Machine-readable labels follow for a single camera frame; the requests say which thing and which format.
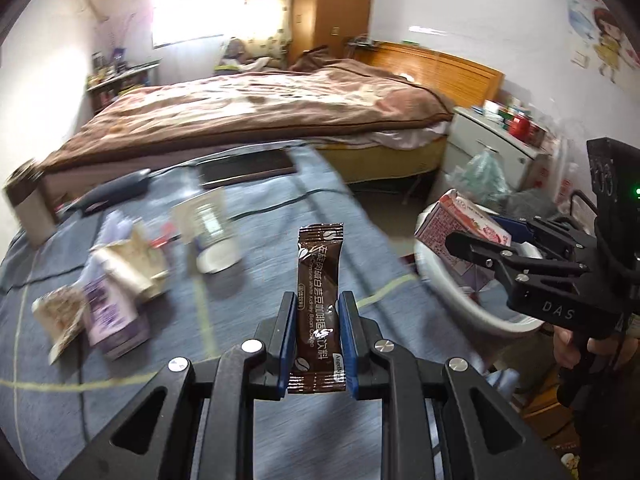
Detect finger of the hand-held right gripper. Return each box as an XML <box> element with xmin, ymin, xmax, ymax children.
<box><xmin>444</xmin><ymin>232</ymin><xmax>591</xmax><ymax>288</ymax></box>
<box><xmin>492</xmin><ymin>214</ymin><xmax>598</xmax><ymax>261</ymax></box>

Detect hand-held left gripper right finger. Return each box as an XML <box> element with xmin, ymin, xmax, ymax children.
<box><xmin>337</xmin><ymin>291</ymin><xmax>576</xmax><ymax>480</ymax></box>

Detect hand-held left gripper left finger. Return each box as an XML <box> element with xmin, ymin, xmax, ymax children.
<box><xmin>55</xmin><ymin>291</ymin><xmax>297</xmax><ymax>480</ymax></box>

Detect white trash bin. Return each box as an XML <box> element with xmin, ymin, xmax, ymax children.
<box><xmin>412</xmin><ymin>202</ymin><xmax>546</xmax><ymax>336</ymax></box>

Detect purple drink carton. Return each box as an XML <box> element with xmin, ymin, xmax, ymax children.
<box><xmin>414</xmin><ymin>189</ymin><xmax>513</xmax><ymax>293</ymax></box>
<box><xmin>82</xmin><ymin>270</ymin><xmax>151</xmax><ymax>361</ymax></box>

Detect dark brown coffee sachet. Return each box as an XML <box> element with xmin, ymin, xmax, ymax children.
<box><xmin>289</xmin><ymin>224</ymin><xmax>347</xmax><ymax>393</ymax></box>

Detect white plastic cup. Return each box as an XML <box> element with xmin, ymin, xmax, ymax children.
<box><xmin>172</xmin><ymin>187</ymin><xmax>243</xmax><ymax>273</ymax></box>

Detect beige paper bag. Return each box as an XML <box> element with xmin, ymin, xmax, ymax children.
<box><xmin>92</xmin><ymin>225</ymin><xmax>171</xmax><ymax>301</ymax></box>

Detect beige brown snack wrapper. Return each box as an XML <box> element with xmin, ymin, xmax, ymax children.
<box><xmin>32</xmin><ymin>285</ymin><xmax>88</xmax><ymax>366</ymax></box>

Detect person's right hand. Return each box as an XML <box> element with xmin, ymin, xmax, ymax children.
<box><xmin>552</xmin><ymin>312</ymin><xmax>640</xmax><ymax>371</ymax></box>

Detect white red plastic bag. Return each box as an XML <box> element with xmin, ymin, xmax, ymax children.
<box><xmin>520</xmin><ymin>152</ymin><xmax>572</xmax><ymax>202</ymax></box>

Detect green print plastic bag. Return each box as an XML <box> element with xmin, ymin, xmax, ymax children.
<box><xmin>452</xmin><ymin>150</ymin><xmax>511</xmax><ymax>206</ymax></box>

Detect white nightstand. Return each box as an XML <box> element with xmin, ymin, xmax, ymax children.
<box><xmin>442</xmin><ymin>105</ymin><xmax>551</xmax><ymax>191</ymax></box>

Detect green white medicine box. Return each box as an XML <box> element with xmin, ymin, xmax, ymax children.
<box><xmin>482</xmin><ymin>100</ymin><xmax>521</xmax><ymax>122</ymax></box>

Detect wooden bed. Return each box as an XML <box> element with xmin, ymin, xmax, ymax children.
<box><xmin>40</xmin><ymin>42</ymin><xmax>505</xmax><ymax>201</ymax></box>

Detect white bed sheet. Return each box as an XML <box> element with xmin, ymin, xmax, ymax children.
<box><xmin>370</xmin><ymin>122</ymin><xmax>451</xmax><ymax>150</ymax></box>

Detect black smartphone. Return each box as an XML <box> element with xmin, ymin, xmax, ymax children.
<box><xmin>196</xmin><ymin>149</ymin><xmax>296</xmax><ymax>190</ymax></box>

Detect black glasses case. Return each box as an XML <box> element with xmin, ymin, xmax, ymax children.
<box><xmin>67</xmin><ymin>169</ymin><xmax>151</xmax><ymax>217</ymax></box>

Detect brown blanket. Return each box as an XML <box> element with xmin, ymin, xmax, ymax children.
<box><xmin>40</xmin><ymin>47</ymin><xmax>453</xmax><ymax>171</ymax></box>

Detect wooden wardrobe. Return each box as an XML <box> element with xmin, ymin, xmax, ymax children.
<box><xmin>290</xmin><ymin>0</ymin><xmax>376</xmax><ymax>68</ymax></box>

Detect beige brown thermos mug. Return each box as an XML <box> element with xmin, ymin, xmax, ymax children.
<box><xmin>5</xmin><ymin>159</ymin><xmax>58</xmax><ymax>246</ymax></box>

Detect brown teddy bear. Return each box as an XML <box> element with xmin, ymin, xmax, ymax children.
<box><xmin>220</xmin><ymin>39</ymin><xmax>271</xmax><ymax>72</ymax></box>

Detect cluttered desk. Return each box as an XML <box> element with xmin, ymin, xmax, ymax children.
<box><xmin>86</xmin><ymin>60</ymin><xmax>162</xmax><ymax>113</ymax></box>

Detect patterned curtain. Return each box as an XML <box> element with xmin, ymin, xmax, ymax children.
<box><xmin>240</xmin><ymin>0</ymin><xmax>293</xmax><ymax>68</ymax></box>

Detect window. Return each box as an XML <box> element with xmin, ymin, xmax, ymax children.
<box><xmin>150</xmin><ymin>2</ymin><xmax>226</xmax><ymax>51</ymax></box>

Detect vase with bare branches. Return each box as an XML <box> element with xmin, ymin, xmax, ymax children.
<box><xmin>107</xmin><ymin>15</ymin><xmax>136</xmax><ymax>61</ymax></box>

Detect black chair frame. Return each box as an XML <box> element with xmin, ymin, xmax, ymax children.
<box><xmin>570</xmin><ymin>189</ymin><xmax>601</xmax><ymax>221</ymax></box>

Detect cartoon wall sticker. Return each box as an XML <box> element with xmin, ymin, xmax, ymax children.
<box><xmin>567</xmin><ymin>0</ymin><xmax>640</xmax><ymax>83</ymax></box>

